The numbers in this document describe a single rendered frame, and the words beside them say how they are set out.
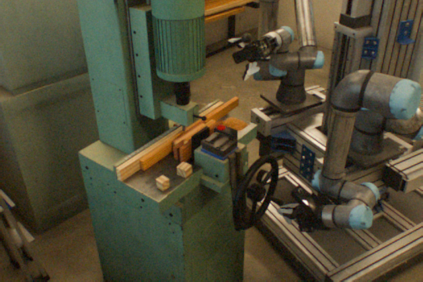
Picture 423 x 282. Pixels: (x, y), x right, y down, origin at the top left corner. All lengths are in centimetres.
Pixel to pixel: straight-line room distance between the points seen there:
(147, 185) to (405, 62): 125
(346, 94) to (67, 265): 176
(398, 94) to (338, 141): 26
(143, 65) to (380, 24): 96
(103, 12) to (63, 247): 149
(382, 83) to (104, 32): 95
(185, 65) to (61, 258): 149
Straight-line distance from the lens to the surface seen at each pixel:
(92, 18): 166
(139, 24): 154
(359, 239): 235
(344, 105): 142
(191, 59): 147
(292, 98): 215
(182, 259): 175
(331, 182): 158
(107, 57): 166
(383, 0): 191
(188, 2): 140
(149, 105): 165
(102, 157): 185
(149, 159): 157
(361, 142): 185
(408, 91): 135
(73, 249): 262
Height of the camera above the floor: 184
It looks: 31 degrees down
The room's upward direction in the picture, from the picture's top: straight up
